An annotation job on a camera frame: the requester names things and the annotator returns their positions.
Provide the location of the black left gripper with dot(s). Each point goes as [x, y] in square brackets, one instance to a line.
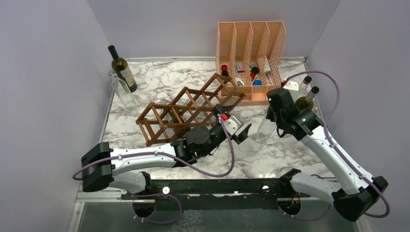
[218, 110]

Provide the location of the green bottle white label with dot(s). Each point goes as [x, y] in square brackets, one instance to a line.
[306, 102]

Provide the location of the dark green wine bottle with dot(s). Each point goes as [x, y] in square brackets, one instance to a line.
[122, 69]

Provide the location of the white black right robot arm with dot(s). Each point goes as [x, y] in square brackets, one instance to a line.
[356, 189]

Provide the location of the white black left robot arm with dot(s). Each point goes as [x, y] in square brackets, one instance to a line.
[104, 167]

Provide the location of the blue bottle cap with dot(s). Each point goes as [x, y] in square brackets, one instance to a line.
[257, 82]

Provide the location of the brown wooden wine rack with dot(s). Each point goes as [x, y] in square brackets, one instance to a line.
[163, 123]

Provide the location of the red capped small bottle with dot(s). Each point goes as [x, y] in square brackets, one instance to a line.
[224, 70]

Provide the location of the peach plastic file organizer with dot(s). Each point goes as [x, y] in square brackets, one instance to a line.
[251, 50]

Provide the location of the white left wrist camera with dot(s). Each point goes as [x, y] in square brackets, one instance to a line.
[231, 123]

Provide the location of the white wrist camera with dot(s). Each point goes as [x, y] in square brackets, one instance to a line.
[231, 123]
[292, 87]

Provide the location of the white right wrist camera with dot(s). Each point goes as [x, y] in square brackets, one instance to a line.
[292, 87]

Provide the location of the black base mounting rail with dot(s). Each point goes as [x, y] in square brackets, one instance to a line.
[216, 194]

